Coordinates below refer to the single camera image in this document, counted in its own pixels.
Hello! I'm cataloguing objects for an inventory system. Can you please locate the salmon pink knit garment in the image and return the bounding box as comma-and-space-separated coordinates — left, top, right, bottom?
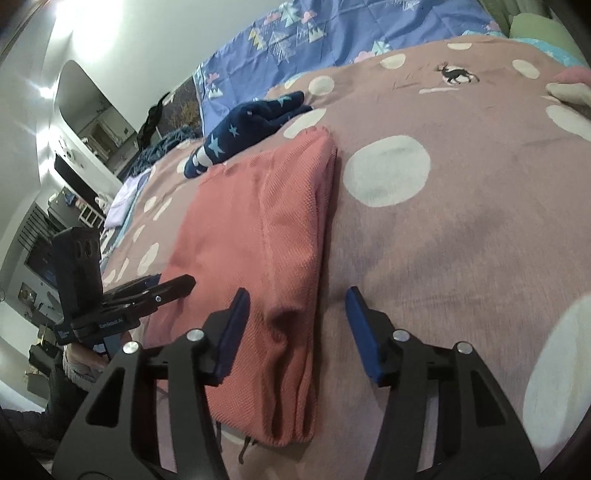
143, 127, 337, 447

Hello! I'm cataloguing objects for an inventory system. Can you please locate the person's left hand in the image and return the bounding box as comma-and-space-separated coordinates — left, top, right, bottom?
62, 343, 109, 390

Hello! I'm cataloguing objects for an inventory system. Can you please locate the lavender folded garment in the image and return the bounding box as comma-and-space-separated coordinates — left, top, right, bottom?
104, 169, 151, 230

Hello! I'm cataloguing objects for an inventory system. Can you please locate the dark teal crumpled blanket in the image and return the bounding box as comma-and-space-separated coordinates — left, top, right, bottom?
117, 125, 199, 182

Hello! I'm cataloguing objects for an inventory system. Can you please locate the black garment on headboard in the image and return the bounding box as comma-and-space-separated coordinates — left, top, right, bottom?
136, 92, 169, 151

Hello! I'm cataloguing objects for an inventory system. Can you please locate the dark patterned headboard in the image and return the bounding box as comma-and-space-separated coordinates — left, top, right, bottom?
157, 77, 202, 137

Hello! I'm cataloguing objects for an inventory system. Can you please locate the navy star pattern garment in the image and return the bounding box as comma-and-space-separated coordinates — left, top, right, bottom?
183, 91, 312, 179

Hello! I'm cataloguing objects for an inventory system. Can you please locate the mauve polka dot blanket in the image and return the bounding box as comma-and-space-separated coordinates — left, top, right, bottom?
103, 36, 590, 479

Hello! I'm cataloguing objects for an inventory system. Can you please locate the blue tree pattern sheet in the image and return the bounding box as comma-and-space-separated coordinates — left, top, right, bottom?
193, 0, 498, 134

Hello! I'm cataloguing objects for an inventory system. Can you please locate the grey folded garment in stack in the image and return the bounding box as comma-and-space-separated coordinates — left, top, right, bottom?
546, 83, 591, 118

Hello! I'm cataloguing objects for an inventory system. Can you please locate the pink folded garment on stack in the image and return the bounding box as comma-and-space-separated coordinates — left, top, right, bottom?
554, 66, 591, 87

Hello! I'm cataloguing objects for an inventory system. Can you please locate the green pillow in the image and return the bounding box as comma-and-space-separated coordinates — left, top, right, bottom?
479, 0, 588, 65

